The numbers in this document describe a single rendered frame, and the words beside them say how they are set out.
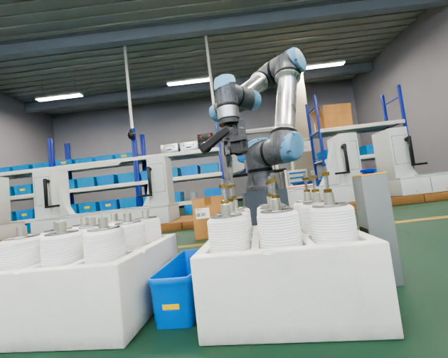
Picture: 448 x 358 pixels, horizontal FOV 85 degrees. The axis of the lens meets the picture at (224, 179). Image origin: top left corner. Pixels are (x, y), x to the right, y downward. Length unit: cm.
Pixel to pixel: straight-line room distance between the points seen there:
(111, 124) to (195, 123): 312
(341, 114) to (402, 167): 306
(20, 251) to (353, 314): 77
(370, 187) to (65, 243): 82
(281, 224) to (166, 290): 32
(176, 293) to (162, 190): 208
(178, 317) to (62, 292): 27
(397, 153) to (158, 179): 252
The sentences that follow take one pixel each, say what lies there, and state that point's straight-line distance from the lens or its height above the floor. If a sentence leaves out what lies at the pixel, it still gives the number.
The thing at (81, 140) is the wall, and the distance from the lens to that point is 1059.
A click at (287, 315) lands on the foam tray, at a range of 56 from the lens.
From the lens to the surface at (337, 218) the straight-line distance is 56.
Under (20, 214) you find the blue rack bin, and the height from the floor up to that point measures 38.
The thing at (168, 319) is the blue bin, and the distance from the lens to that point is 69.
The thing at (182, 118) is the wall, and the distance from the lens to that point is 945.
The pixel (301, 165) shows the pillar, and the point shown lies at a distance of 697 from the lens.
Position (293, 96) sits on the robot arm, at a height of 69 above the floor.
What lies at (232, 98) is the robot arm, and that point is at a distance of 85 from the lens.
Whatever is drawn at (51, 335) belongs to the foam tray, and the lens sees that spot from 75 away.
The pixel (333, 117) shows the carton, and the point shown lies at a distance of 591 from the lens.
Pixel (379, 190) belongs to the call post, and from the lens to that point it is 81.
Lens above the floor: 30
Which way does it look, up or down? 4 degrees up
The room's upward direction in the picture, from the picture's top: 7 degrees counter-clockwise
